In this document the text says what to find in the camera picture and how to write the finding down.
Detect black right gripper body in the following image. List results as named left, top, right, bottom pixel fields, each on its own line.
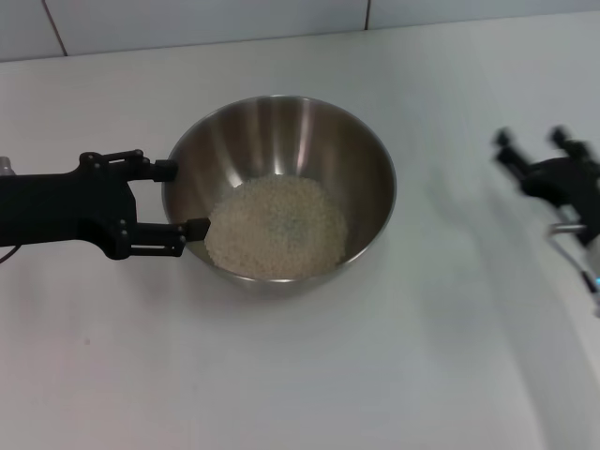
left=520, top=152, right=600, bottom=213

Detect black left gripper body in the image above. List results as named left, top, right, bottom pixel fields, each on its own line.
left=0, top=152, right=140, bottom=262

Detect white rice grains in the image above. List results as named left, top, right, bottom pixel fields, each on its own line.
left=203, top=175, right=349, bottom=278

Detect stainless steel mixing bowl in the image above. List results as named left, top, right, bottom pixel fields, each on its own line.
left=161, top=95, right=398, bottom=296

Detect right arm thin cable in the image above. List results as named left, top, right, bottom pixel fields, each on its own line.
left=550, top=236, right=600, bottom=294

